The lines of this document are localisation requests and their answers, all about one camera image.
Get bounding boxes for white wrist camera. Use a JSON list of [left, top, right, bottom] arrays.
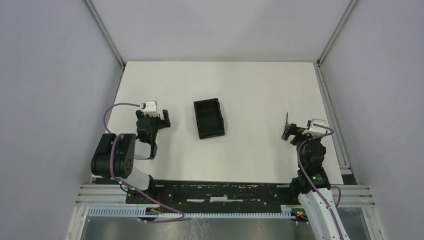
[[303, 118, 328, 137], [140, 100, 160, 117]]

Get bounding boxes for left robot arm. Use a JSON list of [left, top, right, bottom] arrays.
[[90, 109, 171, 204]]

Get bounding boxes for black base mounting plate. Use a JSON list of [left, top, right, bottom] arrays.
[[146, 180, 312, 214]]

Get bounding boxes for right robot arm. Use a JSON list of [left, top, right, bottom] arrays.
[[281, 118, 349, 240]]

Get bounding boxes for aluminium frame rail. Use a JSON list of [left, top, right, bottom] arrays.
[[76, 184, 376, 208]]

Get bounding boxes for white slotted cable duct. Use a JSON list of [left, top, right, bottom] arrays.
[[87, 206, 296, 220]]

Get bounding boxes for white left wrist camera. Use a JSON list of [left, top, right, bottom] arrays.
[[140, 100, 160, 117]]

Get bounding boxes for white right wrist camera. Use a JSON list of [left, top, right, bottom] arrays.
[[303, 118, 328, 137]]

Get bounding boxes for red handled screwdriver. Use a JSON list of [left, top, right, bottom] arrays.
[[281, 112, 290, 141]]

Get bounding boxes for black plastic bin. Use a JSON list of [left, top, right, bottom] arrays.
[[193, 98, 225, 140]]

